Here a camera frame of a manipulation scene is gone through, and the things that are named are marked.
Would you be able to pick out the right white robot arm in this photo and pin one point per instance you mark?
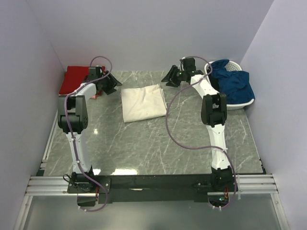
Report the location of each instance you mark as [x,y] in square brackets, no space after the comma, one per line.
[213,116]

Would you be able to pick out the aluminium extrusion rail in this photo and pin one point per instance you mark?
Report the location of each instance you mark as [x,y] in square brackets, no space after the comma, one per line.
[56,186]

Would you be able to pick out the folded pink t shirt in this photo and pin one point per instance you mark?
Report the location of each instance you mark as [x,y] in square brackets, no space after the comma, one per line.
[95,96]

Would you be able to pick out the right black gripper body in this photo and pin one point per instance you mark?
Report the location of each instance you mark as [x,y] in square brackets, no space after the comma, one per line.
[181,75]

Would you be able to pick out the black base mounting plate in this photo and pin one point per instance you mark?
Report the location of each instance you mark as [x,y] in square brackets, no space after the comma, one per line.
[145,188]

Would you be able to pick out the crumpled blue t shirt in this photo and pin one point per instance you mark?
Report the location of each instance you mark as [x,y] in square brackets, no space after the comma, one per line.
[232,83]

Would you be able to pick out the folded red t shirt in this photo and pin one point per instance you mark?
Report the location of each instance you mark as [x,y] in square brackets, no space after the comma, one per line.
[73,77]

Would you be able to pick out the cream white t shirt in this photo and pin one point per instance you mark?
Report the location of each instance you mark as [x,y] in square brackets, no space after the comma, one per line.
[143,103]

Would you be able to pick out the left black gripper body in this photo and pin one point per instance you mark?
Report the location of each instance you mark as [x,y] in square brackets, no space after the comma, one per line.
[103,83]

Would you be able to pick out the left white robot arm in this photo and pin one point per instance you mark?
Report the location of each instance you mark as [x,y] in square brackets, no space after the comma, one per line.
[73,119]

